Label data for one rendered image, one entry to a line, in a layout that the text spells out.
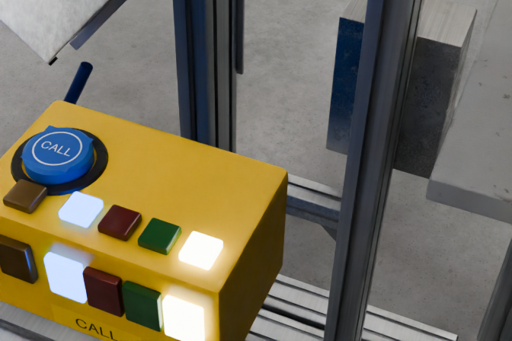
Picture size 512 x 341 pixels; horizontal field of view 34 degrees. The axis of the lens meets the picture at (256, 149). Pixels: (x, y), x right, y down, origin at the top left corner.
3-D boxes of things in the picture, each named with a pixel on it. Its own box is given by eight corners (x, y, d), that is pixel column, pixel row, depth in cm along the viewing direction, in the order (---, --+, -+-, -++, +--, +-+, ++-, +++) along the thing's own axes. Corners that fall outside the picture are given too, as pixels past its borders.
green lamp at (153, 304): (165, 325, 46) (162, 291, 44) (161, 333, 46) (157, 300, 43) (130, 312, 47) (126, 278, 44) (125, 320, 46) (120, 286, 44)
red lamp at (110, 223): (142, 219, 46) (142, 212, 45) (126, 243, 44) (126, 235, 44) (113, 209, 46) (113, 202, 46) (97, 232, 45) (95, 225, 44)
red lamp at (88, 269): (127, 310, 47) (122, 277, 45) (122, 319, 46) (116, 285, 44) (92, 297, 47) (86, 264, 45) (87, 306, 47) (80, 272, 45)
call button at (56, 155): (108, 155, 50) (105, 134, 49) (72, 200, 47) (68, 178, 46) (50, 137, 51) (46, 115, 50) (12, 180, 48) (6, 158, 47)
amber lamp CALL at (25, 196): (49, 193, 47) (47, 186, 46) (30, 215, 46) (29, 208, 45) (21, 184, 47) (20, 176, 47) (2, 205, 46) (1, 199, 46)
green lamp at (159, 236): (183, 233, 45) (182, 225, 44) (167, 257, 44) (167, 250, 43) (152, 223, 45) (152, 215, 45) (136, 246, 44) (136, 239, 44)
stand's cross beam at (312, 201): (350, 212, 118) (353, 192, 116) (341, 231, 116) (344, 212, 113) (229, 174, 123) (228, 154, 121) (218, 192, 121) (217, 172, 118)
